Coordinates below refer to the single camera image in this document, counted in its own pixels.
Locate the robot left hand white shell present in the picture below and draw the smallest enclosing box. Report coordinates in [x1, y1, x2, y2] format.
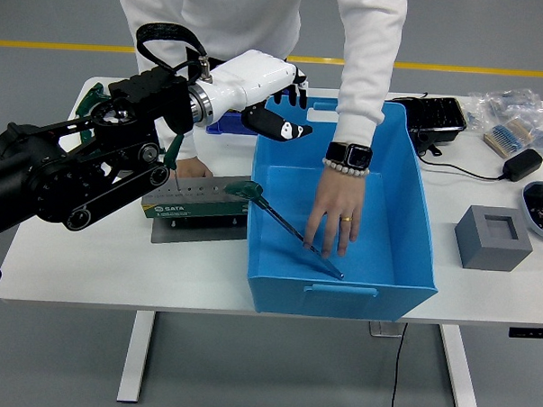
[204, 46, 318, 145]

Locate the large green T-handle hex key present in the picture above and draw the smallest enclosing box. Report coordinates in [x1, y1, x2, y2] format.
[219, 179, 349, 281]

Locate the person's right hand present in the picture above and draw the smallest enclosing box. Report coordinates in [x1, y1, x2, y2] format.
[170, 155, 216, 181]

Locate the black power adapter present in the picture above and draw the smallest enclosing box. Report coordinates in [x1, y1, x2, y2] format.
[502, 148, 543, 184]

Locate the pale blue bowl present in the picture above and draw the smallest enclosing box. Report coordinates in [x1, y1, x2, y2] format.
[520, 179, 543, 243]

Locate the grey metal floor plate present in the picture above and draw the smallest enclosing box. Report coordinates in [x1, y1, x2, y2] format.
[367, 321, 407, 339]

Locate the thin green T-handle hex key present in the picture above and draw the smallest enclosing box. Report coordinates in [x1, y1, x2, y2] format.
[161, 132, 186, 195]

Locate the black plastic tray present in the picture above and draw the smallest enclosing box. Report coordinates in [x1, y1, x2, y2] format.
[388, 95, 469, 158]

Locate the grey block with recess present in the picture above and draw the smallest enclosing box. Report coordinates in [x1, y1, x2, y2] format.
[452, 203, 536, 274]

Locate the black adapter cable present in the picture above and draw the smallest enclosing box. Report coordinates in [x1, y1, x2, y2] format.
[417, 153, 509, 182]

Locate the small dark blue bin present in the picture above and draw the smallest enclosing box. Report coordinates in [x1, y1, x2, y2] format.
[205, 110, 258, 139]

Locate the white table leg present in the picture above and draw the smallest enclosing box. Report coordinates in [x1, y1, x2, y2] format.
[116, 309, 158, 405]
[436, 322, 484, 407]

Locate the clear plastic parts bag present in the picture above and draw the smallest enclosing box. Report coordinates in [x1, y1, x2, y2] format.
[523, 117, 543, 149]
[464, 90, 501, 131]
[486, 86, 543, 124]

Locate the person's left hand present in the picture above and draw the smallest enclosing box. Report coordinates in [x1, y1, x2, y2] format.
[303, 168, 369, 262]

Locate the white bead bracelet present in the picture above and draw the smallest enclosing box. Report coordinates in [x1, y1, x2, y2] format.
[321, 156, 372, 178]

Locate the black wrist watch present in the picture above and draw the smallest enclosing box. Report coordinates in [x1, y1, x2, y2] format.
[324, 141, 375, 169]

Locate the black hanging cable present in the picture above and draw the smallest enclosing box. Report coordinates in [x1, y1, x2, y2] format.
[389, 321, 410, 407]

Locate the metal hex key stand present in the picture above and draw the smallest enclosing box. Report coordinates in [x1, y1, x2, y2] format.
[138, 170, 255, 249]

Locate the resistor tape bundle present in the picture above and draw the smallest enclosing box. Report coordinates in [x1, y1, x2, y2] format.
[482, 117, 537, 161]

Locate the large light blue box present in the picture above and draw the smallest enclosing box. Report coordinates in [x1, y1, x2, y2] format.
[243, 93, 448, 322]

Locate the person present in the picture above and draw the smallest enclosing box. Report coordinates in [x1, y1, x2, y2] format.
[109, 0, 408, 84]

